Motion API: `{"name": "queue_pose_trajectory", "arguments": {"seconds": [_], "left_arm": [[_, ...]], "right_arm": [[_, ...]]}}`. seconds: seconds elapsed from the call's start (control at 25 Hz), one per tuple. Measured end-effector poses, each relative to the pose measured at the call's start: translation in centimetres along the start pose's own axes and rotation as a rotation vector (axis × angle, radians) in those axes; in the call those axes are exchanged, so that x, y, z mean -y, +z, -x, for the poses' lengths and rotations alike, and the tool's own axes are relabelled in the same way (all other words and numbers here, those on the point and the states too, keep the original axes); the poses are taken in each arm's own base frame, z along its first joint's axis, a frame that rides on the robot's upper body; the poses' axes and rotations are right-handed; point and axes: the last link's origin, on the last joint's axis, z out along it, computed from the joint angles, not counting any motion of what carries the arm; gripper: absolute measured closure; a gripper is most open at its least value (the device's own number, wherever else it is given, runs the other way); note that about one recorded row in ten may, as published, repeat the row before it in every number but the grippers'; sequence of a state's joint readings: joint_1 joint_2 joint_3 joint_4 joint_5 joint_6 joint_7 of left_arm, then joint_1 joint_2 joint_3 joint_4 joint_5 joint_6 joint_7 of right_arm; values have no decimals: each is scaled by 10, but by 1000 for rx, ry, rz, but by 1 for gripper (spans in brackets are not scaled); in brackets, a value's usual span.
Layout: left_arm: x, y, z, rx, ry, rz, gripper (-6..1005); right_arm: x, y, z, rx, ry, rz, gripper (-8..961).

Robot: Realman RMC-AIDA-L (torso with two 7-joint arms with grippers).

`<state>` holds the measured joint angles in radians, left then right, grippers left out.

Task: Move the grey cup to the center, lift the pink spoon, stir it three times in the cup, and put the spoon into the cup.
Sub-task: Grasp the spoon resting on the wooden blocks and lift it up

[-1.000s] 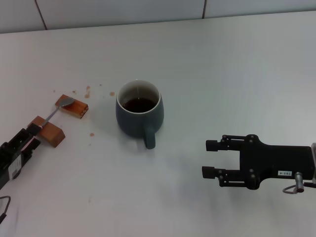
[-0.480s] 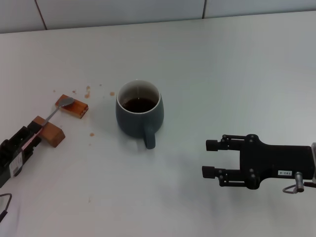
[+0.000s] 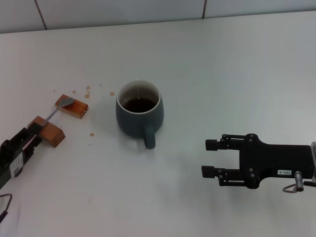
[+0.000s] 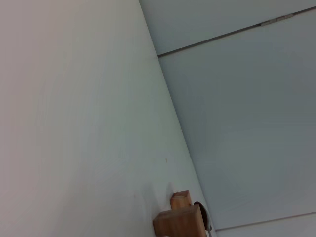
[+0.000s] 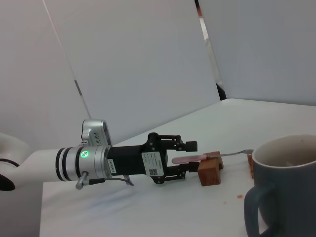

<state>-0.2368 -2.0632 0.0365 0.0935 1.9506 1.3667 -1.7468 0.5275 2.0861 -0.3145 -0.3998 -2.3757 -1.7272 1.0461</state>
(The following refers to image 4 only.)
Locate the matte notched wooden block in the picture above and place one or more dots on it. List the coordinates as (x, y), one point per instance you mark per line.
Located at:
(177, 222)

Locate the glossy grooved wooden block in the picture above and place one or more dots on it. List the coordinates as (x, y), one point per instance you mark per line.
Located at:
(180, 200)

